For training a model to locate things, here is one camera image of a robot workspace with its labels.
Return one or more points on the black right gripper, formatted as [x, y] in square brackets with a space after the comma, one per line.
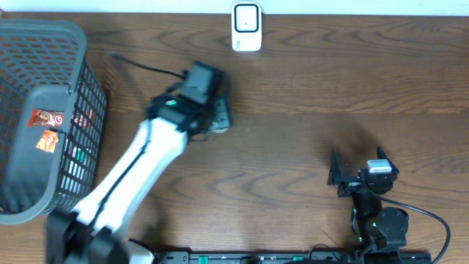
[335, 176]

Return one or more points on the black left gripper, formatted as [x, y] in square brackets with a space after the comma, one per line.
[223, 116]

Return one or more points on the small orange snack box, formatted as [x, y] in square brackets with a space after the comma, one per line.
[48, 141]

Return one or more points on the red chocolate bar wrapper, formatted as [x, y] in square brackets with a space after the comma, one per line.
[46, 118]

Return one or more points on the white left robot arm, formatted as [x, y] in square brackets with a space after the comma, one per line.
[94, 230]

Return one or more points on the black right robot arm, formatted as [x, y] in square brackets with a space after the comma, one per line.
[381, 230]

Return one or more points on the white barcode scanner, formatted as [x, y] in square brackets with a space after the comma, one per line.
[246, 26]

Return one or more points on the dark grey plastic basket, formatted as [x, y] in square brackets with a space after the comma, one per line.
[44, 66]

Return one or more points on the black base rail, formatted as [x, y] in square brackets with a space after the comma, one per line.
[296, 257]

